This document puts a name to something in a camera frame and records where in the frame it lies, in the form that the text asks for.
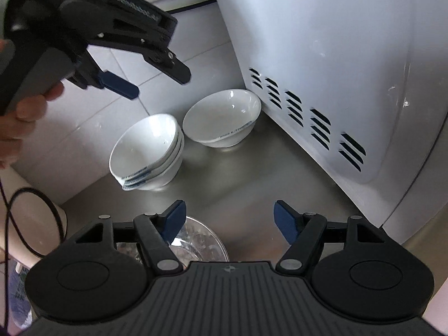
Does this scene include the stainless steel plate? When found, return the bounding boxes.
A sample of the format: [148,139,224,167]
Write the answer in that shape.
[115,215,230,263]

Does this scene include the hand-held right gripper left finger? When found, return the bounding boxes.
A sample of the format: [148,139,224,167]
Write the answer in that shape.
[66,199,186,276]

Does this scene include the person's left hand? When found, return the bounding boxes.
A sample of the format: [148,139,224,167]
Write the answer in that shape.
[0,40,66,169]

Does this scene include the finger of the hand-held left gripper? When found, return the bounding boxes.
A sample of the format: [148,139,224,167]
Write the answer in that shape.
[75,52,140,100]
[143,46,192,85]

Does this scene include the black power cord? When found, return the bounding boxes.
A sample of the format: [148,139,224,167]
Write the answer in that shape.
[171,0,216,13]

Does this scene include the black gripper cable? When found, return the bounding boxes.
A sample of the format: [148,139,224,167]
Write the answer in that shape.
[0,178,68,336]

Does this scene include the white ceramic bowl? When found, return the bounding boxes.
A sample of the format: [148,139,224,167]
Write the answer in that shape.
[109,113,181,183]
[121,136,185,192]
[117,126,184,188]
[182,89,262,148]

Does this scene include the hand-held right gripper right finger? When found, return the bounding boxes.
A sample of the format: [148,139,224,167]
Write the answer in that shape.
[274,199,389,277]

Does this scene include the white microwave oven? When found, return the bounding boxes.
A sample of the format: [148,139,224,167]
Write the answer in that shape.
[206,0,448,232]

